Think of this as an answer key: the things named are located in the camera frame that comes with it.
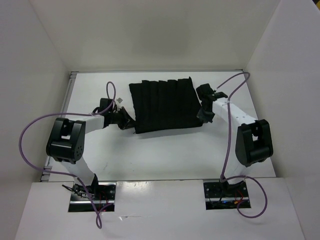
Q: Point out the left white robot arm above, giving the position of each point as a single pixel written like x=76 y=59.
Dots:
x=66 y=145

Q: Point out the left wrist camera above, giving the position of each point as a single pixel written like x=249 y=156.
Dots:
x=105 y=102

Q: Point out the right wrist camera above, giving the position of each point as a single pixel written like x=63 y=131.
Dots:
x=205 y=91

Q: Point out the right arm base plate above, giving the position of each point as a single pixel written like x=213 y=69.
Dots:
x=225 y=196

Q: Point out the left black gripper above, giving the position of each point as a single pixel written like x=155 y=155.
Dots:
x=127 y=121

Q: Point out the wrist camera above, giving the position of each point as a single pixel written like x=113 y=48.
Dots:
x=105 y=102
x=205 y=91

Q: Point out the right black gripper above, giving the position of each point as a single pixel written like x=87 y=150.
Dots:
x=202 y=116

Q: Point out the black pleated skirt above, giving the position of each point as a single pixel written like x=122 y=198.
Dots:
x=165 y=105

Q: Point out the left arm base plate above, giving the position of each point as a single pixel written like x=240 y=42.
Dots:
x=104 y=200

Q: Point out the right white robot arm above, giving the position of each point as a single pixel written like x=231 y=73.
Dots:
x=249 y=139

